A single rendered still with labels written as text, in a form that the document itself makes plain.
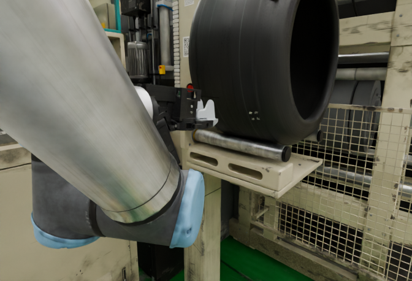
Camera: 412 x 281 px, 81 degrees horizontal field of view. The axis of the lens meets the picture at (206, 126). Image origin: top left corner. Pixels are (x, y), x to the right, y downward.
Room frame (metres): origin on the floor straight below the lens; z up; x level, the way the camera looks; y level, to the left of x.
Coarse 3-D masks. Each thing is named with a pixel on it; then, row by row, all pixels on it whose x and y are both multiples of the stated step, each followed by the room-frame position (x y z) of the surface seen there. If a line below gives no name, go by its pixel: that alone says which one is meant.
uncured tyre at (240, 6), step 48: (240, 0) 0.60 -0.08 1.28; (288, 0) 0.58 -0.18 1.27; (336, 0) 0.83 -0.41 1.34; (192, 48) 0.68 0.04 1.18; (240, 48) 0.57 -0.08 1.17; (288, 48) 0.58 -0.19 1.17; (336, 48) 0.87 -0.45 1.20; (240, 96) 0.59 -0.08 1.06; (288, 96) 0.59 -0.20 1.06; (288, 144) 0.70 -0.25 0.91
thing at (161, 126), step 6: (162, 120) 0.43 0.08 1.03; (156, 126) 0.42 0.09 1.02; (162, 126) 0.43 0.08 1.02; (162, 132) 0.43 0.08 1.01; (168, 132) 0.44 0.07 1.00; (162, 138) 0.43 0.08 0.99; (168, 138) 0.44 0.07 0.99; (168, 144) 0.45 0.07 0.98; (174, 150) 0.46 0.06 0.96; (174, 156) 0.46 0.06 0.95
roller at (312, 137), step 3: (318, 129) 0.84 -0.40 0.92; (315, 132) 0.83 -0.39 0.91; (318, 132) 0.83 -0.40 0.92; (321, 132) 0.83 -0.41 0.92; (312, 135) 0.84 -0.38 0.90; (315, 135) 0.83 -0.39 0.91; (318, 135) 0.82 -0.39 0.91; (321, 135) 0.83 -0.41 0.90; (306, 138) 0.85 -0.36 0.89; (309, 138) 0.84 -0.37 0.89; (312, 138) 0.84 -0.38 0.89; (315, 138) 0.83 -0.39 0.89; (318, 138) 0.82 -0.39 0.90; (321, 138) 0.84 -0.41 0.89; (315, 141) 0.84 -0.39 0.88; (318, 141) 0.83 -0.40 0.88
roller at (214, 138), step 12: (204, 132) 0.82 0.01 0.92; (216, 132) 0.80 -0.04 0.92; (216, 144) 0.77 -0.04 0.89; (228, 144) 0.74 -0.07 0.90; (240, 144) 0.71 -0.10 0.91; (252, 144) 0.68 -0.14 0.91; (264, 144) 0.66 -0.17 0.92; (276, 144) 0.65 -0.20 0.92; (264, 156) 0.66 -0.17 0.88; (276, 156) 0.63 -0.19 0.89; (288, 156) 0.63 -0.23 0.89
